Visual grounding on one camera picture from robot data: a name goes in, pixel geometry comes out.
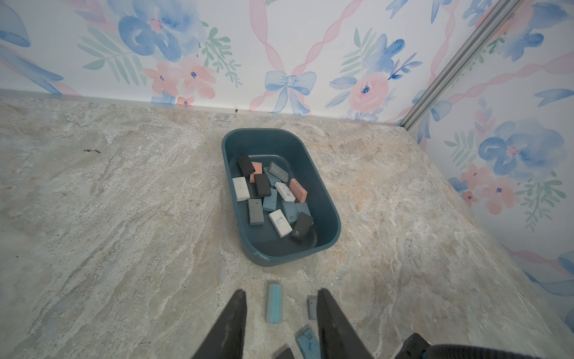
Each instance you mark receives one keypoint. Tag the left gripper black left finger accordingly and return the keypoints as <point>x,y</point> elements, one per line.
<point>226,339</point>

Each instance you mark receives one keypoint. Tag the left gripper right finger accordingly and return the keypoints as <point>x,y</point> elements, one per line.
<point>336,336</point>

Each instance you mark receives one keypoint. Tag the teal eraser top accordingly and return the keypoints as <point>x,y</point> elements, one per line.
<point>274,309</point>

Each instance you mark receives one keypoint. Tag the black eraser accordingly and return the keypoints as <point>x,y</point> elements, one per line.
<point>246,166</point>
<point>284,353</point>
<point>263,185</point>
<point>302,227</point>

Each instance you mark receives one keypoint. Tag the white eraser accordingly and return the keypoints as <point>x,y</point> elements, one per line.
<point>285,192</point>
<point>241,189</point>
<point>280,223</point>

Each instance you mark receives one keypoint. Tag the grey eraser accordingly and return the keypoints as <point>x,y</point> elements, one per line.
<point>278,172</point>
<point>255,212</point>
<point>312,302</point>

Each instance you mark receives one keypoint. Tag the blue eraser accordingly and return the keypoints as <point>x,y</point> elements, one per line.
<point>269,203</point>
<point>290,211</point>
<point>303,208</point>
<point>271,178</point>
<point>308,344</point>

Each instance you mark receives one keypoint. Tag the pink eraser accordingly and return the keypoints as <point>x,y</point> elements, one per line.
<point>298,190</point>
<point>258,170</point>

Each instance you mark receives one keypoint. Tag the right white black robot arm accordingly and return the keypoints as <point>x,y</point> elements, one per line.
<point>416,347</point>

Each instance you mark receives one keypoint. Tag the grey eraser top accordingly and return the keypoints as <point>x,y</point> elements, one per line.
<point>312,302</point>

